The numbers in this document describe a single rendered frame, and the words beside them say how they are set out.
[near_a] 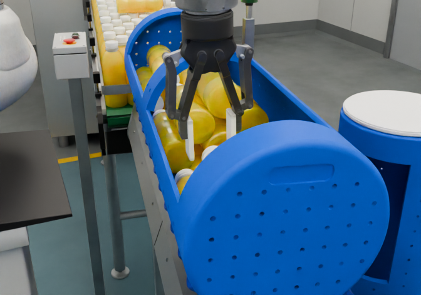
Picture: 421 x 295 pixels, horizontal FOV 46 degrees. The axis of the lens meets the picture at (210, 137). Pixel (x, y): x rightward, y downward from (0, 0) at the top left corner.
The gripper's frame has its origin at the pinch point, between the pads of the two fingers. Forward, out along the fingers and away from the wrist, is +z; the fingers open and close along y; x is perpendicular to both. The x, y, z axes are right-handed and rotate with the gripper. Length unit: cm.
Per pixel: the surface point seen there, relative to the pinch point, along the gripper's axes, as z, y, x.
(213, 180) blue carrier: -4.6, -5.1, -20.2
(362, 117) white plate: 13, 43, 24
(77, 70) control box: 13, -20, 83
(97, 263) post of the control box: 93, -24, 89
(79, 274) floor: 116, -32, 112
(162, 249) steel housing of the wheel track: 27.8, -8.0, 9.1
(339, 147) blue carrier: -7.2, 10.5, -21.5
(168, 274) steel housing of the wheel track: 27.9, -8.3, 2.0
